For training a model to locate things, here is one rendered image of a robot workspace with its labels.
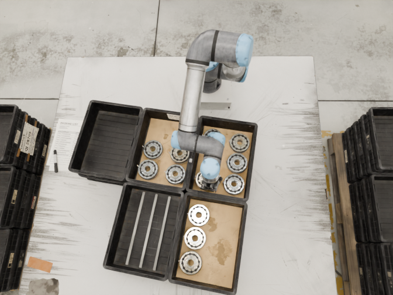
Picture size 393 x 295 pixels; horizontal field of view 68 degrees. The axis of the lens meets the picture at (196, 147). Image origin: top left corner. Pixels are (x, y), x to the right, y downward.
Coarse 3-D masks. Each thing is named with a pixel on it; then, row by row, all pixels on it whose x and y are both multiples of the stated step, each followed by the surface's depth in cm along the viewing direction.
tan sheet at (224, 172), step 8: (208, 128) 157; (216, 128) 157; (248, 136) 154; (240, 144) 153; (224, 152) 153; (232, 152) 152; (248, 152) 152; (200, 160) 152; (224, 160) 151; (248, 160) 150; (224, 168) 150; (224, 176) 149; (232, 184) 147; (216, 192) 146; (224, 192) 146
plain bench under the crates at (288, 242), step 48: (96, 96) 183; (144, 96) 181; (240, 96) 177; (288, 96) 175; (288, 144) 165; (48, 192) 165; (96, 192) 164; (288, 192) 157; (48, 240) 157; (96, 240) 155; (288, 240) 149; (96, 288) 148; (144, 288) 146; (192, 288) 145; (240, 288) 144; (288, 288) 142; (336, 288) 141
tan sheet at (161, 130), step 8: (152, 120) 161; (160, 120) 161; (152, 128) 159; (160, 128) 159; (168, 128) 159; (176, 128) 159; (152, 136) 158; (160, 136) 158; (168, 136) 157; (144, 144) 157; (168, 144) 156; (168, 152) 154; (160, 160) 153; (168, 160) 153; (160, 168) 152; (184, 168) 151; (160, 176) 151; (168, 184) 149
